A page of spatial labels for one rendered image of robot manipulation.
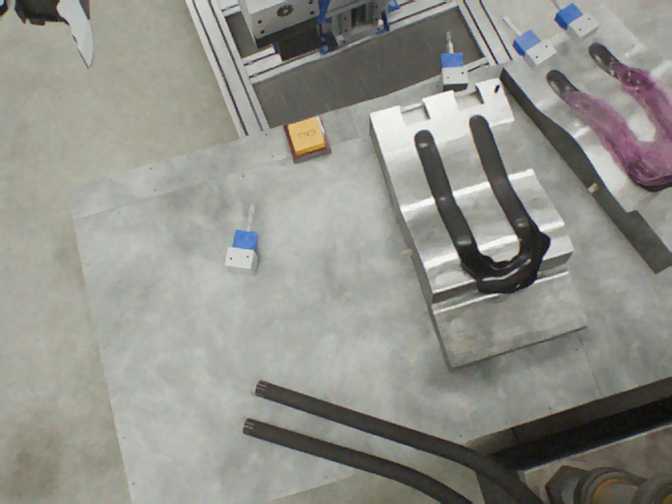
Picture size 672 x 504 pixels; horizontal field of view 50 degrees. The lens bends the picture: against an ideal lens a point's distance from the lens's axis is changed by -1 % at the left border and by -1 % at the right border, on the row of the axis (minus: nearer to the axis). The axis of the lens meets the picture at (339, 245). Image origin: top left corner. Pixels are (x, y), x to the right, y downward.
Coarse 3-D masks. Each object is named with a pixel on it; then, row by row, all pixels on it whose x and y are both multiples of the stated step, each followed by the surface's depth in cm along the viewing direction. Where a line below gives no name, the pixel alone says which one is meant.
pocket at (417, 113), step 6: (402, 108) 142; (408, 108) 142; (414, 108) 142; (420, 108) 143; (426, 108) 141; (402, 114) 143; (408, 114) 143; (414, 114) 143; (420, 114) 143; (426, 114) 142; (402, 120) 143; (408, 120) 142; (414, 120) 142; (420, 120) 142; (426, 120) 142
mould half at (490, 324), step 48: (432, 96) 141; (384, 144) 138; (480, 192) 136; (528, 192) 134; (432, 240) 130; (480, 240) 129; (432, 288) 127; (528, 288) 133; (480, 336) 132; (528, 336) 131
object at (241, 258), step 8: (248, 216) 142; (248, 224) 141; (240, 232) 140; (248, 232) 140; (256, 232) 140; (240, 240) 140; (248, 240) 140; (256, 240) 141; (232, 248) 138; (240, 248) 139; (248, 248) 139; (232, 256) 138; (240, 256) 138; (248, 256) 138; (256, 256) 141; (224, 264) 137; (232, 264) 137; (240, 264) 137; (248, 264) 137; (240, 272) 142; (248, 272) 141
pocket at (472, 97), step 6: (468, 90) 142; (474, 90) 142; (480, 90) 141; (456, 96) 142; (462, 96) 143; (468, 96) 143; (474, 96) 143; (480, 96) 141; (456, 102) 143; (462, 102) 143; (468, 102) 143; (474, 102) 143; (480, 102) 143; (462, 108) 143
